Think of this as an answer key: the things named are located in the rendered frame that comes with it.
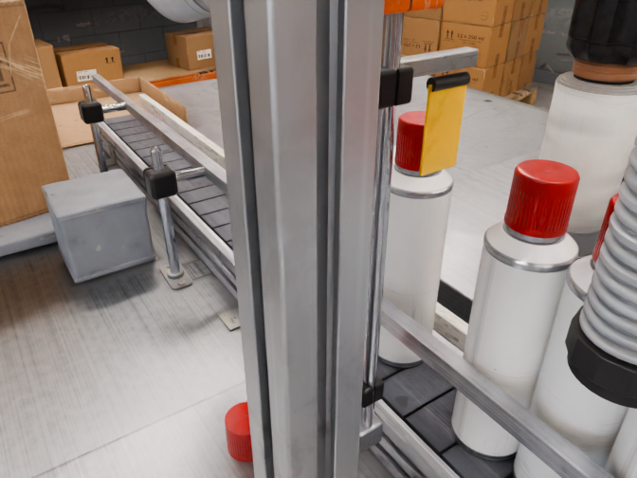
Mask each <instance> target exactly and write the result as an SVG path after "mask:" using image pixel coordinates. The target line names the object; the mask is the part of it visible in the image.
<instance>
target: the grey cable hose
mask: <svg viewBox="0 0 637 478"><path fill-rule="evenodd" d="M634 143H635V146H636V147H635V148H633V150H632V151H631V153H630V156H629V165H628V166H627V167H626V170H625V173H624V181H623V182H622V184H621V185H620V188H619V191H618V193H619V197H618V198H617V200H616V202H615V205H614V212H613V213H612V215H611V216H610V221H609V227H608V229H607V231H606V234H605V241H604V242H603V244H602V246H601V248H600V255H599V257H598V259H597V261H596V264H595V270H594V272H593V274H592V276H591V283H590V285H589V288H588V295H587V296H586V298H585V301H584V305H582V306H581V307H580V308H579V310H578V311H577V312H576V314H575V315H574V316H573V318H572V320H571V324H570V327H569V330H568V333H567V337H566V339H565V344H566V347H567V351H568V355H567V361H568V365H569V367H570V370H571V372H572V373H573V375H574V376H575V378H576V379H577V380H578V381H579V382H580V383H581V384H582V385H583V386H585V387H586V388H587V389H588V390H590V391H591V392H592V393H594V394H596V395H598V396H600V397H602V398H604V399H606V400H607V401H609V402H612V403H615V404H618V405H621V406H624V407H629V408H633V409H637V135H636V138H635V140H634Z"/></svg>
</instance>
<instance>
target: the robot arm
mask: <svg viewBox="0 0 637 478"><path fill-rule="evenodd" d="M147 1H148V2H149V3H150V4H151V5H152V6H153V7H154V8H155V9H156V10H157V11H158V12H159V13H160V14H162V15H163V16H165V17H166V18H168V19H170V20H172V21H174V22H178V23H190V22H194V21H198V20H201V19H204V18H207V17H210V16H211V14H210V3H209V0H147Z"/></svg>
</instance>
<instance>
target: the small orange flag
mask: <svg viewBox="0 0 637 478"><path fill-rule="evenodd" d="M469 82H470V75H469V73H468V72H466V71H463V72H457V73H452V74H447V75H442V76H437V77H432V78H429V79H428V80H427V89H428V98H427V108H426V117H425V126H424V135H423V145H422V154H421V163H420V173H419V175H427V174H431V173H434V172H437V171H440V170H443V169H446V168H449V167H453V166H455V165H456V160H457V154H458V146H459V139H460V133H461V126H462V119H463V111H464V99H465V92H466V85H467V84H469Z"/></svg>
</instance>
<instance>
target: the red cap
mask: <svg viewBox="0 0 637 478"><path fill-rule="evenodd" d="M225 427H226V436H227V450H228V453H229V454H230V456H231V457H232V458H234V459H235V460H237V461H241V462H252V461H253V457H252V447H251V436H250V427H249V416H248V407H247V402H242V403H239V404H236V405H234V406H233V407H231V408H230V409H229V410H228V411H227V414H226V416H225Z"/></svg>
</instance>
